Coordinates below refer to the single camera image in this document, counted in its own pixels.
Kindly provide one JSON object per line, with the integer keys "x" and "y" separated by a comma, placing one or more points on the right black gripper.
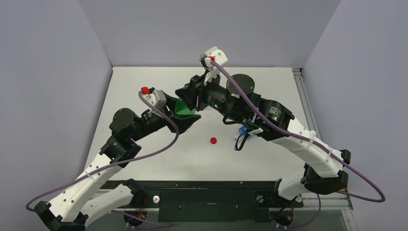
{"x": 197, "y": 94}

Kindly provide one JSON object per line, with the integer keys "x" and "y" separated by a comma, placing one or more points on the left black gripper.
{"x": 183, "y": 121}

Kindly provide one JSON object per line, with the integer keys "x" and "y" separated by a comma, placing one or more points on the green plastic bottle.
{"x": 182, "y": 109}

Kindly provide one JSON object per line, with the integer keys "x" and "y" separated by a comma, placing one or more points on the red bottle cap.
{"x": 213, "y": 140}

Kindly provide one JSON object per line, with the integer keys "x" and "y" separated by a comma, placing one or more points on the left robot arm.
{"x": 76, "y": 207}

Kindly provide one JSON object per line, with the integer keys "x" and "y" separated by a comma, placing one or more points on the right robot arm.
{"x": 323, "y": 172}

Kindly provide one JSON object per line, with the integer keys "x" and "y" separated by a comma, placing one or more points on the blue label small bottle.
{"x": 244, "y": 131}

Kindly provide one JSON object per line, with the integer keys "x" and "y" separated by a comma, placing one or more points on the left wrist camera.
{"x": 155, "y": 98}

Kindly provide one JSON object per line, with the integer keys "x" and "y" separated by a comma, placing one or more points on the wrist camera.
{"x": 155, "y": 98}
{"x": 214, "y": 54}

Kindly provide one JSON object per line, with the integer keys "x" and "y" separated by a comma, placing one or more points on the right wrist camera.
{"x": 214, "y": 54}

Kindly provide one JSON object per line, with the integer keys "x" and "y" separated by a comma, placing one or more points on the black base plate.
{"x": 212, "y": 201}

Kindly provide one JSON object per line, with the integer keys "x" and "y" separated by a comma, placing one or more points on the aluminium frame rail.
{"x": 336, "y": 211}

